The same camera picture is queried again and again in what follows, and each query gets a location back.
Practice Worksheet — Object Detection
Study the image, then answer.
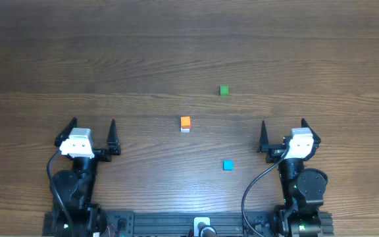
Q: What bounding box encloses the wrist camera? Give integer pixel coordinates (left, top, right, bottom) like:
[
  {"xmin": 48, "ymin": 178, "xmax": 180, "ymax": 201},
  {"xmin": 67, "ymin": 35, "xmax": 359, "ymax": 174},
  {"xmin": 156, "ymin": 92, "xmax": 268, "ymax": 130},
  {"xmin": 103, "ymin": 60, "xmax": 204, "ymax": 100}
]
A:
[
  {"xmin": 59, "ymin": 128, "xmax": 95, "ymax": 159},
  {"xmin": 284, "ymin": 127, "xmax": 315, "ymax": 161}
]

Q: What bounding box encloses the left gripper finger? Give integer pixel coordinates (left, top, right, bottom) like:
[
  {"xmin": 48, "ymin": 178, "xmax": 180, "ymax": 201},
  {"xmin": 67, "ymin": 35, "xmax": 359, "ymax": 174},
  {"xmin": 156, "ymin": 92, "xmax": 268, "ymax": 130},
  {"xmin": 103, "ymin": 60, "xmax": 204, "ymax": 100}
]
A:
[
  {"xmin": 106, "ymin": 118, "xmax": 122, "ymax": 156},
  {"xmin": 54, "ymin": 117, "xmax": 78, "ymax": 148}
]

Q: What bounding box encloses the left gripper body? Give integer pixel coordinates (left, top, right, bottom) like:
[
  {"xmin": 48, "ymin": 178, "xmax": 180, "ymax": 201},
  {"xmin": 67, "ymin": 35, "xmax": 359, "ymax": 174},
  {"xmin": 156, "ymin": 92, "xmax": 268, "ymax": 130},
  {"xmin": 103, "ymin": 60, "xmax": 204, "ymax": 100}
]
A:
[{"xmin": 92, "ymin": 148, "xmax": 113, "ymax": 163}]

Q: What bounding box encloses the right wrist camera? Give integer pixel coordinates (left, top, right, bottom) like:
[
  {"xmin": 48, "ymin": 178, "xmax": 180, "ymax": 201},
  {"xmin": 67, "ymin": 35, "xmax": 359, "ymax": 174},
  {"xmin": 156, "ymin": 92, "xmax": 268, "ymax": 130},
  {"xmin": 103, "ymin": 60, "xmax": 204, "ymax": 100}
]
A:
[{"xmin": 284, "ymin": 127, "xmax": 315, "ymax": 161}]

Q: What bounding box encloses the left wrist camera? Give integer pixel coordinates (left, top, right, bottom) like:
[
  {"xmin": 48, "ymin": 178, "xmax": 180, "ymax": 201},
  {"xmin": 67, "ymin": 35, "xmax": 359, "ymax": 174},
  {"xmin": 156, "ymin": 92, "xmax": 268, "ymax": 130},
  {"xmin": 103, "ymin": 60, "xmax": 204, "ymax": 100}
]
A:
[{"xmin": 59, "ymin": 128, "xmax": 95, "ymax": 159}]

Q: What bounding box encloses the mounting rail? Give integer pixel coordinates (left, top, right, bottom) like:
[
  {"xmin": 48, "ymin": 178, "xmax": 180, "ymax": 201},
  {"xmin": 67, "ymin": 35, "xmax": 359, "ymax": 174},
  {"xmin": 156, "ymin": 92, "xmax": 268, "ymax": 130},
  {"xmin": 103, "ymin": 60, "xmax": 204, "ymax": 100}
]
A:
[{"xmin": 43, "ymin": 210, "xmax": 335, "ymax": 237}]

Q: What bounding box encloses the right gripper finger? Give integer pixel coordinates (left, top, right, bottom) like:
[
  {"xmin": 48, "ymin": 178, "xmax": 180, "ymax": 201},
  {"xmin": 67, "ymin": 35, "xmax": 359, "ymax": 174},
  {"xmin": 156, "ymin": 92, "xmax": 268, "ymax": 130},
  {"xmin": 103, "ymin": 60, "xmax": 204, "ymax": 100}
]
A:
[
  {"xmin": 257, "ymin": 120, "xmax": 270, "ymax": 153},
  {"xmin": 300, "ymin": 118, "xmax": 322, "ymax": 144}
]

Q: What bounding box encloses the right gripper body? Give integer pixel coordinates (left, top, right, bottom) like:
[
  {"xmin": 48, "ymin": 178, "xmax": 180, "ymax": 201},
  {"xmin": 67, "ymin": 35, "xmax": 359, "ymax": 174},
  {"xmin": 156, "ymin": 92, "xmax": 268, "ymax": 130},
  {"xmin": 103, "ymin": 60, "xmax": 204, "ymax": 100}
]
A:
[{"xmin": 265, "ymin": 144, "xmax": 288, "ymax": 164}]

